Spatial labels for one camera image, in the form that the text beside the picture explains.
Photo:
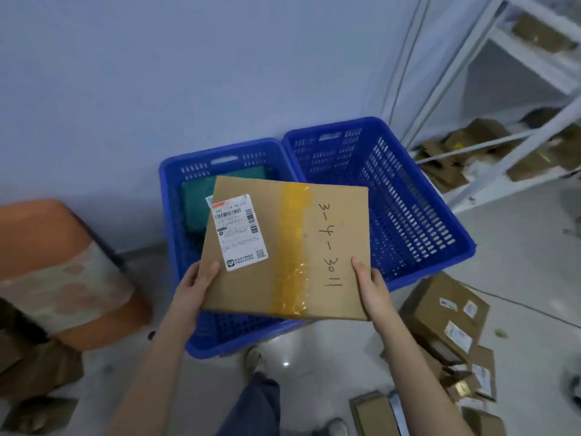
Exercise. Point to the person's left hand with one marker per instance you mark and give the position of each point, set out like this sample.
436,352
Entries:
193,299

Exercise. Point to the person's right hand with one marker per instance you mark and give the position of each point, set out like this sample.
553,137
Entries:
376,299

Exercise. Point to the blue plastic crate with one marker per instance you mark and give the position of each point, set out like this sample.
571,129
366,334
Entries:
174,267
408,213

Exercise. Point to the large cardboard box three labels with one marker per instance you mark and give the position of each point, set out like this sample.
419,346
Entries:
431,308

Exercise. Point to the box with yellow tape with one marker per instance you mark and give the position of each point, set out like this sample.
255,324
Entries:
254,286

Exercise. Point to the green poly mailer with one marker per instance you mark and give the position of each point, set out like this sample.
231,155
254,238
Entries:
195,208

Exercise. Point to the small brown box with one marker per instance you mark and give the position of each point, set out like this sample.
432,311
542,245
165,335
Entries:
372,417

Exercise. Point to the pile of small parcels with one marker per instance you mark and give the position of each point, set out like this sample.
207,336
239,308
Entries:
483,372

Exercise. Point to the person's right forearm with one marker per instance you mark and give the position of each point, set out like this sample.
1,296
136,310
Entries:
417,385

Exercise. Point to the person's left forearm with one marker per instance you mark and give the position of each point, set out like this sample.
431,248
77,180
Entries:
154,385

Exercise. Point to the person's left grey shoe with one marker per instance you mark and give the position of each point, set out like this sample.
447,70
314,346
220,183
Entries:
255,360

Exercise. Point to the person's grey shoe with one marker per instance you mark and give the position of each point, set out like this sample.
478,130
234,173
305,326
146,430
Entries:
255,360
337,427

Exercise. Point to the person's left leg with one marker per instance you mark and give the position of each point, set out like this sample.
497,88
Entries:
249,408

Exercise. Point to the person's right grey shoe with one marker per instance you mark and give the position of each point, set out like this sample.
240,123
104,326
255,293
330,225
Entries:
337,427

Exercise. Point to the crumpled yellow wrapper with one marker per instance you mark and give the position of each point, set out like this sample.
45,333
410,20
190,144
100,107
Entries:
500,334

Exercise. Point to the heap of torn brown cartons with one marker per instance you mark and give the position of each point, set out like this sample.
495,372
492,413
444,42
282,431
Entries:
481,133

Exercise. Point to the white metal shelf rack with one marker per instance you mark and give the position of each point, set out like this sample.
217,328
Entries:
461,63

